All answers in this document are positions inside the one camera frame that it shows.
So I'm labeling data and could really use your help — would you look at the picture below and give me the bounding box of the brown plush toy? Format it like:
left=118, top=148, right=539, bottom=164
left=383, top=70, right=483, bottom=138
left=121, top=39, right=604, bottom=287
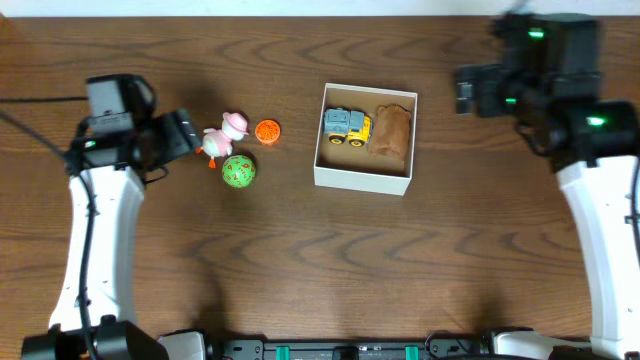
left=368, top=104, right=412, bottom=161

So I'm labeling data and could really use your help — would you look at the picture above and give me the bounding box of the yellow grey toy truck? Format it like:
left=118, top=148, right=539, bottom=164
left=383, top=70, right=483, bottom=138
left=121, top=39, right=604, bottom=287
left=323, top=108, right=374, bottom=147

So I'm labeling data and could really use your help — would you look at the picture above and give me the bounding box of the white cardboard box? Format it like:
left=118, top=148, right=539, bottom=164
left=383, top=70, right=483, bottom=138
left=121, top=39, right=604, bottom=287
left=313, top=83, right=418, bottom=196

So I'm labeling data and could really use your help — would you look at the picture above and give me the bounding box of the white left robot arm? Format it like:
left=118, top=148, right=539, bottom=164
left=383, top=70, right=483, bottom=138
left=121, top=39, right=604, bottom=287
left=21, top=109, right=208, bottom=359

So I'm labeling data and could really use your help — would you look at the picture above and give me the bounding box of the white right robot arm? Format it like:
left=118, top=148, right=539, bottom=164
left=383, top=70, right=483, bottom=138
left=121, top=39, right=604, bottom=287
left=454, top=64, right=639, bottom=359

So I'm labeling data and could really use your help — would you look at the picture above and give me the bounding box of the pink toy duck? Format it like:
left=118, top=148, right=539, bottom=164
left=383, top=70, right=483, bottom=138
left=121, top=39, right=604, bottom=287
left=196, top=112, right=248, bottom=169

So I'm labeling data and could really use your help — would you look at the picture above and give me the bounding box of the orange ridged toy ball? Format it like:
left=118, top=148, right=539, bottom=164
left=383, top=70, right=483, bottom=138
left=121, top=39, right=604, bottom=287
left=254, top=119, right=281, bottom=146

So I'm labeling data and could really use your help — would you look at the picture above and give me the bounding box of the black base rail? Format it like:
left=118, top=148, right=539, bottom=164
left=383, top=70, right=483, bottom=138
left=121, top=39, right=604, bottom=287
left=155, top=328, right=494, bottom=360

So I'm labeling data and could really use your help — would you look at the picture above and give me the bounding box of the green numbered ball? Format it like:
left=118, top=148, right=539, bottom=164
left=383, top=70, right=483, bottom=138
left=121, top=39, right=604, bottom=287
left=221, top=155, right=257, bottom=188

